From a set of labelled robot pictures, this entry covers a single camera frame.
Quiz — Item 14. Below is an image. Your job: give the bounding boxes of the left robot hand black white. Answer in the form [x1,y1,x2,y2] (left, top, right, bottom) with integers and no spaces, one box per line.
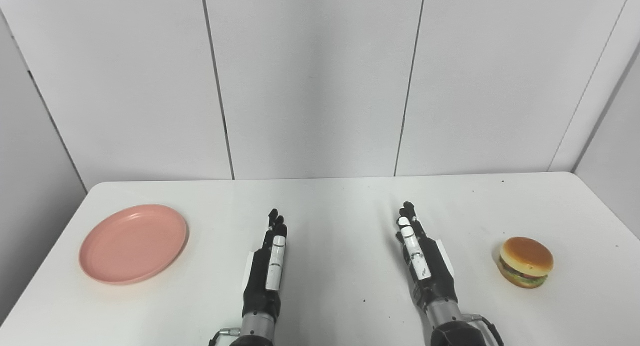
[242,208,289,321]

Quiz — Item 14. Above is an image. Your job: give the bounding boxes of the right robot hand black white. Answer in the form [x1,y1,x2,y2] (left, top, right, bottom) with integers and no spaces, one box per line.
[395,201,459,311]

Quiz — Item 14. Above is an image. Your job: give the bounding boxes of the toy hamburger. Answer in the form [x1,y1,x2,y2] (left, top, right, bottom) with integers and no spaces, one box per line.
[497,236,555,289]

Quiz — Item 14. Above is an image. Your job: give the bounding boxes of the pink plastic plate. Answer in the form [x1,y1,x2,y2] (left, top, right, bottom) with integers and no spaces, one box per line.
[79,204,189,286]

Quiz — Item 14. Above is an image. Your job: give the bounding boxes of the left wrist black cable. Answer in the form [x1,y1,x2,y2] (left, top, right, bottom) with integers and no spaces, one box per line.
[208,327,242,346]

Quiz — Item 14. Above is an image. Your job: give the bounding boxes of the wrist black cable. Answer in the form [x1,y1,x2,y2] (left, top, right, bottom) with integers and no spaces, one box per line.
[462,313,506,346]
[208,327,242,346]

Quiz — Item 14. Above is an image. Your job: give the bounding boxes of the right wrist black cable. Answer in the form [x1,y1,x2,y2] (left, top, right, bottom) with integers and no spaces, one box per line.
[462,313,506,346]

